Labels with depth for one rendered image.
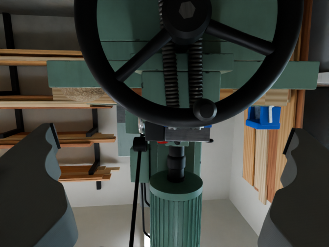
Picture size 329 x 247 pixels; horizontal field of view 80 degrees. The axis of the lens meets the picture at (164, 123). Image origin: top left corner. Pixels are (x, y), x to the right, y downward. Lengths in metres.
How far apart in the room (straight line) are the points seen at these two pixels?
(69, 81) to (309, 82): 0.53
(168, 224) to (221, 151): 2.68
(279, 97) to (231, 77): 0.13
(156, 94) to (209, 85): 0.09
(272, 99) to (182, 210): 0.39
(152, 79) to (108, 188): 3.01
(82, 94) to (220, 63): 0.32
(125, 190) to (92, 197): 0.50
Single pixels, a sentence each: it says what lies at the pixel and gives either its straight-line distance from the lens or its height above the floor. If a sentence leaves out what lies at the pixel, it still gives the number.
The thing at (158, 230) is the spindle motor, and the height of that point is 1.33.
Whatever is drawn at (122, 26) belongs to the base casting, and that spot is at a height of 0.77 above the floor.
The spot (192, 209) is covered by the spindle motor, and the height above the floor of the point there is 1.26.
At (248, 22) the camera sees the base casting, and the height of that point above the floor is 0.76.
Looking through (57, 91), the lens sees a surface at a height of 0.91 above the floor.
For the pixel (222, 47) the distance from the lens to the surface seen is 0.47.
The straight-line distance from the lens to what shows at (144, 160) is 0.85.
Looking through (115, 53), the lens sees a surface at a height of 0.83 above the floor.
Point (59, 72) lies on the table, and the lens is 0.52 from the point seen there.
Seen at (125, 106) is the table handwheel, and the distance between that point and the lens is 0.27.
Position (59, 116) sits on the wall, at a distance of 3.14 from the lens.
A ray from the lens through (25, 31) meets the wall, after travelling 3.33.
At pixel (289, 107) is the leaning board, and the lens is 1.99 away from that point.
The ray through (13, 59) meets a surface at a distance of 2.79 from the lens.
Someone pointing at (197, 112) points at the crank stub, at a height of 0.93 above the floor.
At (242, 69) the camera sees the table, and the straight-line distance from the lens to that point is 0.48.
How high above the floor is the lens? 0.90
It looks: 10 degrees up
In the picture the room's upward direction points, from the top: 180 degrees counter-clockwise
